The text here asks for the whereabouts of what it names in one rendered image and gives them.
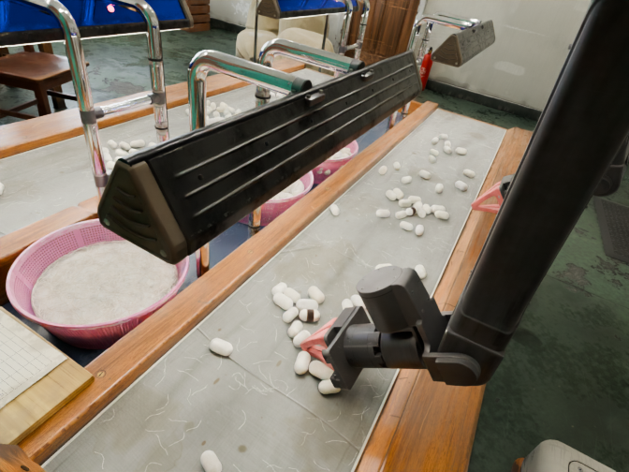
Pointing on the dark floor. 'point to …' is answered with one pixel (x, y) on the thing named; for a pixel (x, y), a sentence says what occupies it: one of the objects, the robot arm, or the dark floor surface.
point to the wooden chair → (35, 79)
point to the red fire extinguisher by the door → (426, 67)
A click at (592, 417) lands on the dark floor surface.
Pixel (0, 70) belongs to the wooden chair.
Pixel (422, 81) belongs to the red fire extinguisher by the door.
